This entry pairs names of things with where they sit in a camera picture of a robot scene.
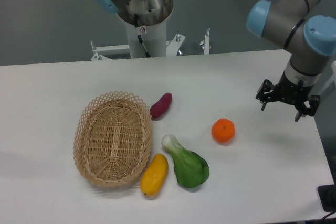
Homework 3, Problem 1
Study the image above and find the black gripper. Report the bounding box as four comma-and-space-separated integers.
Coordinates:
256, 73, 320, 122

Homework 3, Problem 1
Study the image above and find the orange fruit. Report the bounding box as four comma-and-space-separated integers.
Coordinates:
211, 118, 236, 144

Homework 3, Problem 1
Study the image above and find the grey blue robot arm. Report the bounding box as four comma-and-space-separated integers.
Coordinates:
95, 0, 335, 119

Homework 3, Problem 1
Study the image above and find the black device at table edge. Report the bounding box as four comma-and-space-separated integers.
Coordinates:
317, 185, 335, 212

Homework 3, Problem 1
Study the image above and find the green bok choy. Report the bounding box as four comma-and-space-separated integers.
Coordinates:
161, 134, 210, 189

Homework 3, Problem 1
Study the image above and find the purple sweet potato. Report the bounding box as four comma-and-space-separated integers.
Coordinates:
150, 93, 173, 119

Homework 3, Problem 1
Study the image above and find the yellow mango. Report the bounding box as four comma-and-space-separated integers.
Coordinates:
140, 153, 169, 197

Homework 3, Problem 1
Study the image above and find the woven wicker basket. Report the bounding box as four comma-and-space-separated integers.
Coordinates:
73, 91, 153, 188

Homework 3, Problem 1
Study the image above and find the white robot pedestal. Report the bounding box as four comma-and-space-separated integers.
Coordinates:
90, 0, 213, 61

